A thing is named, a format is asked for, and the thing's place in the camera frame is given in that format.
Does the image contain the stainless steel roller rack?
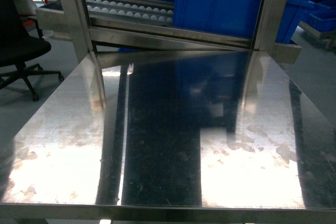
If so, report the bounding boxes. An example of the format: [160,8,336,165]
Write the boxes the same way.
[36,0,301,64]

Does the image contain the large blue plastic crate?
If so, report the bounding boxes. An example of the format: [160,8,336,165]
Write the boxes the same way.
[173,0,313,44]

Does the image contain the black office chair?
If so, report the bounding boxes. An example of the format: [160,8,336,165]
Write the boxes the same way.
[1,0,64,101]

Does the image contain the small blue bin right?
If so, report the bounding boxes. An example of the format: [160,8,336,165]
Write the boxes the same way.
[309,9,335,32]

